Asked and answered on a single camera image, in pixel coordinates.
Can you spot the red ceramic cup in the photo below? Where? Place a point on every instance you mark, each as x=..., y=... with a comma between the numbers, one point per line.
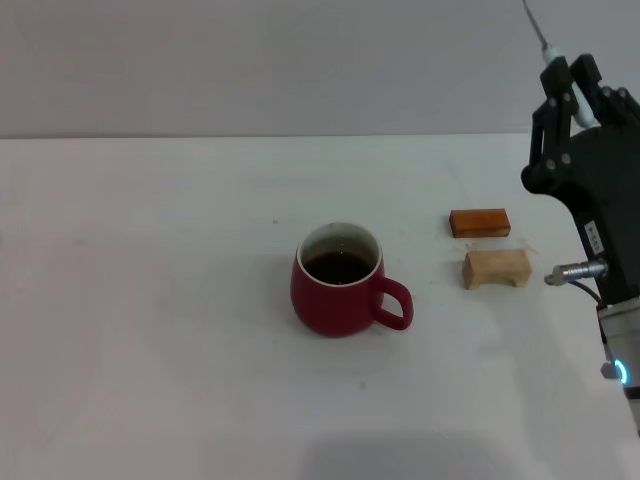
x=330, y=310

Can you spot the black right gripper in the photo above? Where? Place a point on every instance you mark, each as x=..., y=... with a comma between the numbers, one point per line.
x=600, y=175

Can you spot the dark brown coffee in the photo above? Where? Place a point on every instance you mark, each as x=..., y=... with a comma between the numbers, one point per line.
x=340, y=268

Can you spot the dark orange wooden block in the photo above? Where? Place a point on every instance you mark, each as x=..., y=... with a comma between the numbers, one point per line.
x=477, y=222

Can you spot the light wooden spoon rest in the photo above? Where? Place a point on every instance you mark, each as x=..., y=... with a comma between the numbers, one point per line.
x=495, y=265

